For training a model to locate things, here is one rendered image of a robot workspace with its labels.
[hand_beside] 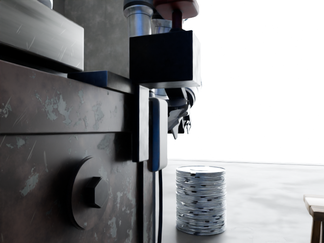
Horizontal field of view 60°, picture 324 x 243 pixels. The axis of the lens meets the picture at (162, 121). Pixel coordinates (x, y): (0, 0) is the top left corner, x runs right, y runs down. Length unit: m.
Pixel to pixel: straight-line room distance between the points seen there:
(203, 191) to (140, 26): 1.00
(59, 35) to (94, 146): 0.14
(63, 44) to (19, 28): 0.07
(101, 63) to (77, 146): 5.41
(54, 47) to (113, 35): 5.38
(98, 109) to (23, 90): 0.11
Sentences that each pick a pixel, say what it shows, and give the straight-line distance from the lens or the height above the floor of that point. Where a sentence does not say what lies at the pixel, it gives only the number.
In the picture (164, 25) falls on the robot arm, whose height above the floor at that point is 0.92.
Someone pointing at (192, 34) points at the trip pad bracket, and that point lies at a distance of 0.40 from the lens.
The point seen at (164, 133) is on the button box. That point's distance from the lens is 0.52.
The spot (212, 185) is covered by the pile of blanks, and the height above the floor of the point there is 0.27.
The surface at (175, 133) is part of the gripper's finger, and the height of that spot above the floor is 0.56.
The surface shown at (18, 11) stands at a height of 0.68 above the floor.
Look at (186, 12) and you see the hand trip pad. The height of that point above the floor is 0.74.
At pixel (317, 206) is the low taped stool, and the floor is 0.33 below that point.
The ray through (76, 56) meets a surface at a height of 0.66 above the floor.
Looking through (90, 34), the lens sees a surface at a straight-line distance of 6.00.
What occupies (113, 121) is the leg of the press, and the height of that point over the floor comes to 0.58.
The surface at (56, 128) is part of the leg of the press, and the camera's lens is 0.28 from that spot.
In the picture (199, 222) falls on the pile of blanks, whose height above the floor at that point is 0.07.
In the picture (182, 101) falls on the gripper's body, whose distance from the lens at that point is 0.71.
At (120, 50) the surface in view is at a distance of 5.57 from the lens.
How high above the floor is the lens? 0.57
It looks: 2 degrees up
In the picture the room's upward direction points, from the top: straight up
